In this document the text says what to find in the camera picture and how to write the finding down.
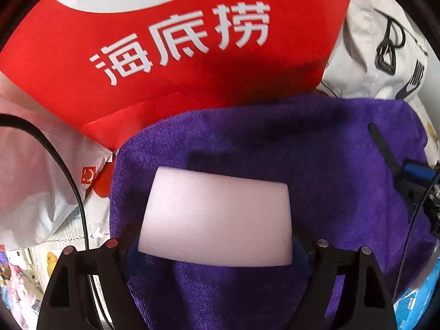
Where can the beige zip bag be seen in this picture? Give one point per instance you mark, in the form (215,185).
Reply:
(357,58)

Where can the printed bed sheet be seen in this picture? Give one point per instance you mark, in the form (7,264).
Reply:
(20,282)

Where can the white sponge block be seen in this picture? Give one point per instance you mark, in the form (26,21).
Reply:
(216,216)

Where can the blue tissue pack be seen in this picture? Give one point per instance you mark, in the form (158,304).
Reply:
(412,302)

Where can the red paper bag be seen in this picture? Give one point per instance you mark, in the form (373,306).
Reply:
(275,58)

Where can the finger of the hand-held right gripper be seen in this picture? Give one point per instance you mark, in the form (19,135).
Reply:
(410,192)
(417,171)

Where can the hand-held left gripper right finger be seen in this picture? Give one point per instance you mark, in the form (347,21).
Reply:
(314,264)

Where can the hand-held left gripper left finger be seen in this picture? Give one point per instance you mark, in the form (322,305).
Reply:
(118,264)

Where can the white plastic shopping bag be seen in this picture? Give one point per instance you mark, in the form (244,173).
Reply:
(27,178)

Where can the purple towel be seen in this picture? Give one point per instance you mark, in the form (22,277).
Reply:
(275,137)

